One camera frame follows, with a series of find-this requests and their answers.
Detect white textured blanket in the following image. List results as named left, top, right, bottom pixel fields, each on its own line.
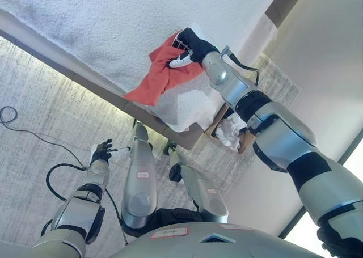
left=0, top=0, right=282, bottom=133

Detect grey robot torso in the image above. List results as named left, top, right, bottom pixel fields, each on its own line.
left=109, top=222, right=324, bottom=258

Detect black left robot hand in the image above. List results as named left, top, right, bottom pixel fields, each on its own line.
left=90, top=138, right=132, bottom=165

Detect brown laundry basket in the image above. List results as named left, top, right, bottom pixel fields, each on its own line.
left=204, top=103, right=256, bottom=155

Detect red-edged torso sticker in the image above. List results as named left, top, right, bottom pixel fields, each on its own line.
left=150, top=227, right=191, bottom=240
left=218, top=223, right=256, bottom=232

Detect red cloth garment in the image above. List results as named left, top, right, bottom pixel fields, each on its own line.
left=122, top=32, right=204, bottom=107

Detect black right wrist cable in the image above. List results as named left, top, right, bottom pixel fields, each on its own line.
left=220, top=45, right=260, bottom=87

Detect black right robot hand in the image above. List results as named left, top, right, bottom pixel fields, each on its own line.
left=169, top=27, right=221, bottom=70

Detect robot legs and torso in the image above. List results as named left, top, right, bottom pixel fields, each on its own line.
left=0, top=36, right=301, bottom=258

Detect silver robot leg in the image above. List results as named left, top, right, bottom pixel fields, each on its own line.
left=163, top=138, right=229, bottom=224
left=121, top=119, right=159, bottom=231

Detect silver right robot leg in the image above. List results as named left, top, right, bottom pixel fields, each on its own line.
left=163, top=138, right=229, bottom=224

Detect brown upholstered bed frame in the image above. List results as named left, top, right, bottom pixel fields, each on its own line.
left=0, top=0, right=309, bottom=151

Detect silver left robot leg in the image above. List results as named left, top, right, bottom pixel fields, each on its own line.
left=121, top=119, right=159, bottom=231

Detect white crumpled clothes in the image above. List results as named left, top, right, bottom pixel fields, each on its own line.
left=216, top=115, right=248, bottom=152

